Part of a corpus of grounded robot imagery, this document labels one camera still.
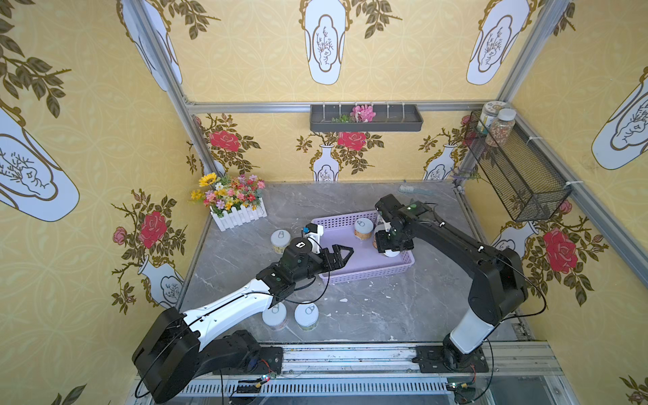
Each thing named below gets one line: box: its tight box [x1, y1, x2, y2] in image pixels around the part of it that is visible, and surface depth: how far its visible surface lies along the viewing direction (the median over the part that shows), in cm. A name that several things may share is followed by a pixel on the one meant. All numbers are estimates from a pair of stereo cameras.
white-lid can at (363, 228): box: [354, 217, 374, 241], surface depth 100 cm
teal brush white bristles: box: [398, 184, 435, 196], surface depth 120 cm
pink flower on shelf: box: [349, 103, 377, 123], surface depth 91 cm
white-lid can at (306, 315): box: [293, 302, 320, 332], surface depth 80 cm
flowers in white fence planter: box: [190, 172, 268, 233], surface depth 99 cm
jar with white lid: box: [485, 108, 517, 147], surface depth 82 cm
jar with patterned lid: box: [477, 100, 507, 135], surface depth 87 cm
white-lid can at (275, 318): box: [261, 302, 288, 331], surface depth 80 cm
